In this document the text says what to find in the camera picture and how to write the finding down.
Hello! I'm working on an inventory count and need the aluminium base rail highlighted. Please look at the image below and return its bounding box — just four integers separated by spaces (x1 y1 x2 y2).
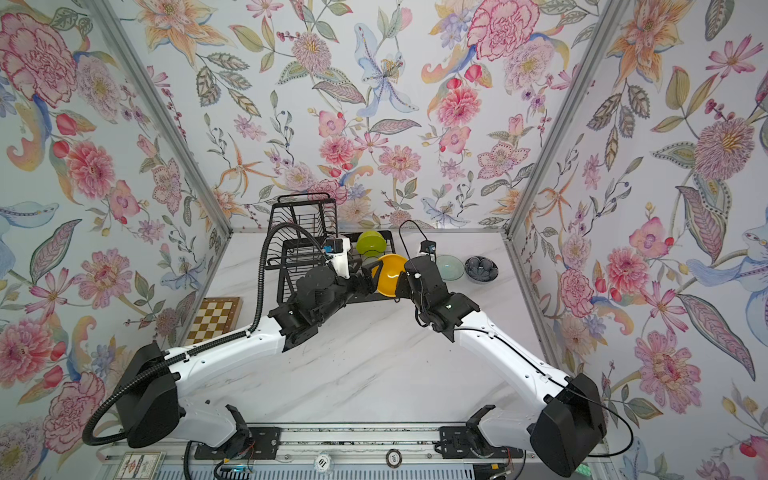
95 421 619 480

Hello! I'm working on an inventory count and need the pale celadon bowl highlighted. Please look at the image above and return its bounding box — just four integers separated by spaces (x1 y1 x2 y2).
436 254 465 282

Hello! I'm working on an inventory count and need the wooden chessboard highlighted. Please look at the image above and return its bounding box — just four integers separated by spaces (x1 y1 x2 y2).
183 297 242 346

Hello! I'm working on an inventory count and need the yellow bowl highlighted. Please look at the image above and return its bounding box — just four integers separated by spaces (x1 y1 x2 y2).
372 254 407 298

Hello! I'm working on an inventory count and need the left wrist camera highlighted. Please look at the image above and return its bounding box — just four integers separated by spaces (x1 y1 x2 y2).
323 236 351 279

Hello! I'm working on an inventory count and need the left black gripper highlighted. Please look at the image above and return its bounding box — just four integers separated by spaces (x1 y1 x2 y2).
312 259 386 327

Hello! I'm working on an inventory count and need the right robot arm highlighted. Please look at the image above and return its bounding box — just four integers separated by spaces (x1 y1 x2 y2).
396 256 607 477

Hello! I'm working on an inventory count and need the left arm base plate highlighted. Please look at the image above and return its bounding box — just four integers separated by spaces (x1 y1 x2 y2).
193 425 282 461

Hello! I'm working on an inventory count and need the dark blue grey bowl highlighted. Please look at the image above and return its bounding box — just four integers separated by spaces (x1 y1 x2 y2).
464 256 499 283

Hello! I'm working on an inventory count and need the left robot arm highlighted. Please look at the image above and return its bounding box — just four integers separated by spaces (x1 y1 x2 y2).
82 261 383 458

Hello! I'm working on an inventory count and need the black wire dish rack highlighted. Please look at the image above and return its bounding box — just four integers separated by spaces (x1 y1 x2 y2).
266 193 396 303

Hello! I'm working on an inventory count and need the left black corrugated cable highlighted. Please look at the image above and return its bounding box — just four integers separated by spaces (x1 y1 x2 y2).
82 221 331 447

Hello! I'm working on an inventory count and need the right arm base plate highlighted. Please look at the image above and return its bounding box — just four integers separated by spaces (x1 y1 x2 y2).
434 425 523 460

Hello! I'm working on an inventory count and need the lime green bowl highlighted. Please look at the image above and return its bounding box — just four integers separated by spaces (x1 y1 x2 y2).
355 230 387 258

